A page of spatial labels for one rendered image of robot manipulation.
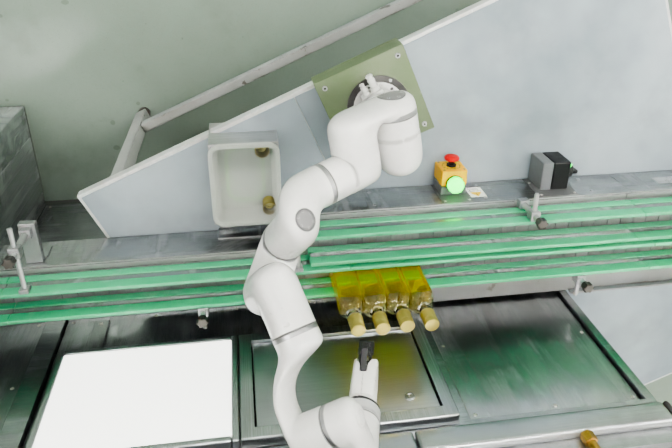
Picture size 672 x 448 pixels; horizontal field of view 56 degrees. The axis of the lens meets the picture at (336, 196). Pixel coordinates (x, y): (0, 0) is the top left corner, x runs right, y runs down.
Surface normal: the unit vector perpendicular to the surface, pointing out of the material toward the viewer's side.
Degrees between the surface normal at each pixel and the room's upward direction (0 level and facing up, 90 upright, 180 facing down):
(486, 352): 90
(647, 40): 0
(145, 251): 90
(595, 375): 90
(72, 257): 90
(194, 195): 0
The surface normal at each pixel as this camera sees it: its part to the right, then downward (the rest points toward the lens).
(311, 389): 0.01, -0.90
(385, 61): 0.10, 0.45
